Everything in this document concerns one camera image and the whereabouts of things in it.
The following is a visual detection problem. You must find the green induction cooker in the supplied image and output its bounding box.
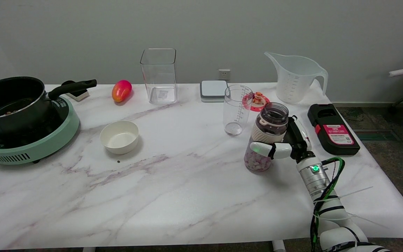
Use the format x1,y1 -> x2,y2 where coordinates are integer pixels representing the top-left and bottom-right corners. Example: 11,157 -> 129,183
0,96 -> 80,165

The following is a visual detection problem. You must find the black saucepan with handle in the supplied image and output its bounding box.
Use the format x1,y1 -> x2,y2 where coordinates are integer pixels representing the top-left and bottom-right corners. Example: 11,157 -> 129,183
0,76 -> 97,135

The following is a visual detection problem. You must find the clear measuring cup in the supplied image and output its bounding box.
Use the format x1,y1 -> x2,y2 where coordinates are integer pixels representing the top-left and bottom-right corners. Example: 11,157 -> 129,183
223,85 -> 254,136

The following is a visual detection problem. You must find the pink bottle lid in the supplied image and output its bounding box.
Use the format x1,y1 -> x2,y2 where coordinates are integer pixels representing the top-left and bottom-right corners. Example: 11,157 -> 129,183
242,93 -> 271,112

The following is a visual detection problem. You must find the red orange mango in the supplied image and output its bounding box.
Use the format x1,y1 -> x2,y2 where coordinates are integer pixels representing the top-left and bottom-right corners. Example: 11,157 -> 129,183
112,80 -> 133,103

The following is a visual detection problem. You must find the small white black device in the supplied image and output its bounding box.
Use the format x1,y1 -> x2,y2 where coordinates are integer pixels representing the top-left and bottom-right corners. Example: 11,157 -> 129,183
61,80 -> 90,102

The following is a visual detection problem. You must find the black box with pink label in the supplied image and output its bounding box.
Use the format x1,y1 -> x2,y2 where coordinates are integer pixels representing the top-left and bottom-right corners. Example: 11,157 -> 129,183
307,103 -> 361,156

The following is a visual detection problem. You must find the black green robot cable bundle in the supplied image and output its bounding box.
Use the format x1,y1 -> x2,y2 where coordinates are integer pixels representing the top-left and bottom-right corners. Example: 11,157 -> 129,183
309,156 -> 375,252

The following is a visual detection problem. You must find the floor vent grille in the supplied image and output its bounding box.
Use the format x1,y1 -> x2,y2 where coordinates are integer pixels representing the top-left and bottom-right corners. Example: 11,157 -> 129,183
353,129 -> 398,141

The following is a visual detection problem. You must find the clear bottle with beige band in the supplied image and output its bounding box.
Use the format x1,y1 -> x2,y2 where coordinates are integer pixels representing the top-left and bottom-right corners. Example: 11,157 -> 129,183
244,102 -> 290,172

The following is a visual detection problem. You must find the grey white square scale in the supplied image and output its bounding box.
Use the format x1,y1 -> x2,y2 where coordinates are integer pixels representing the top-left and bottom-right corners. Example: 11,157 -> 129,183
200,80 -> 229,103

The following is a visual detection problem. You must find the clear square plastic container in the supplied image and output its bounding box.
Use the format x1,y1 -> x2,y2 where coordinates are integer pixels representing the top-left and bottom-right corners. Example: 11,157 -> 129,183
140,48 -> 178,104

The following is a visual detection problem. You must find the translucent measuring jug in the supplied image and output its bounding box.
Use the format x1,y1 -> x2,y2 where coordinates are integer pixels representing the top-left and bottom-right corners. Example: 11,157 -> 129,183
264,52 -> 328,105

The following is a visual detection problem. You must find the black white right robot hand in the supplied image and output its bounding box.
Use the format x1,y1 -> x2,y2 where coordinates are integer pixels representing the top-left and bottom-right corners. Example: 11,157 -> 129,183
249,115 -> 316,162

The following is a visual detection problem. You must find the white ceramic bowl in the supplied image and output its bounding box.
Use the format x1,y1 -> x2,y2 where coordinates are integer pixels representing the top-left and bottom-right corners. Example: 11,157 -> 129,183
100,120 -> 140,155

